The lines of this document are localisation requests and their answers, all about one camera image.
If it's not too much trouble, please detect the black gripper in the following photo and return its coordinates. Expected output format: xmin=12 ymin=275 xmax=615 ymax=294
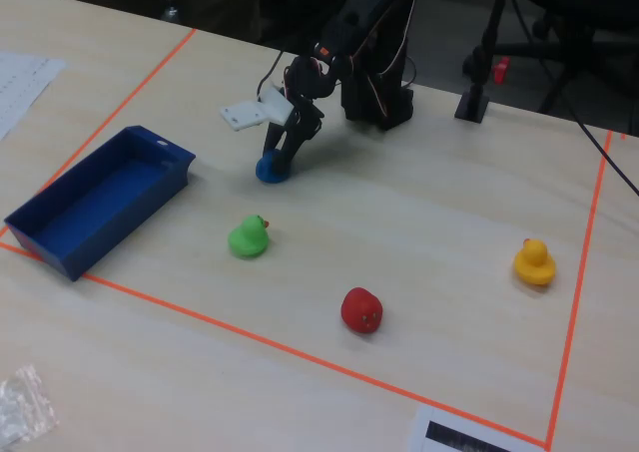
xmin=262 ymin=52 xmax=345 ymax=175

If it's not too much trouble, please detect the blue rubber duck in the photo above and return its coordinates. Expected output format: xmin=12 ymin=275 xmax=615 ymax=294
xmin=255 ymin=148 xmax=295 ymax=185

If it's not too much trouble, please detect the green rubber duck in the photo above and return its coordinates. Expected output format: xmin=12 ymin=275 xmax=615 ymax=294
xmin=227 ymin=214 xmax=272 ymax=260

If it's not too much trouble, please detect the red rubber duck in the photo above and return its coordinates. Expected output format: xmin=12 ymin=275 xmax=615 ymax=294
xmin=339 ymin=286 xmax=384 ymax=335

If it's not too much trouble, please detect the blue plastic box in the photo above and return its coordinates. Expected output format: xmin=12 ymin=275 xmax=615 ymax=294
xmin=3 ymin=125 xmax=197 ymax=282

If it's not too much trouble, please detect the yellow rubber duck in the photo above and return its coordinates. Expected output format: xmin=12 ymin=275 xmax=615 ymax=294
xmin=513 ymin=237 xmax=558 ymax=287

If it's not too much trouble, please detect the orange tape strip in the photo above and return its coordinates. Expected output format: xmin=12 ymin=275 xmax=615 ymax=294
xmin=0 ymin=240 xmax=550 ymax=448
xmin=544 ymin=130 xmax=614 ymax=449
xmin=0 ymin=27 xmax=199 ymax=238

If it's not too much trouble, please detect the black stand with base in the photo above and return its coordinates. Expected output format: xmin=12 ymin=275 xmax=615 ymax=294
xmin=452 ymin=0 xmax=515 ymax=123

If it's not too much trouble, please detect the red clamp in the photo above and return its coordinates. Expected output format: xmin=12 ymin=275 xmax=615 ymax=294
xmin=491 ymin=56 xmax=512 ymax=86

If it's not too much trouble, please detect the white printed paper sheet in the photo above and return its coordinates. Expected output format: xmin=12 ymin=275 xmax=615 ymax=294
xmin=0 ymin=49 xmax=67 ymax=142

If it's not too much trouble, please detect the black office chair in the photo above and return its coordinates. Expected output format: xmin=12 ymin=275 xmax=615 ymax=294
xmin=461 ymin=0 xmax=639 ymax=115

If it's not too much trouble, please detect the paper sheet with dark picture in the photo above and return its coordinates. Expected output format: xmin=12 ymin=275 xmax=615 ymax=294
xmin=406 ymin=404 xmax=546 ymax=452

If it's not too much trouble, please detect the clear plastic bag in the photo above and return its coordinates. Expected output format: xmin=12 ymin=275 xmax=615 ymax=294
xmin=0 ymin=364 xmax=61 ymax=452

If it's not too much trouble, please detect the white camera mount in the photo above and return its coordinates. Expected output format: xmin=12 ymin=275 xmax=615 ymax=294
xmin=219 ymin=84 xmax=295 ymax=133

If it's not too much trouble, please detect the black cable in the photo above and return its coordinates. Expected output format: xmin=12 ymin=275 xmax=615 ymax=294
xmin=511 ymin=0 xmax=639 ymax=198

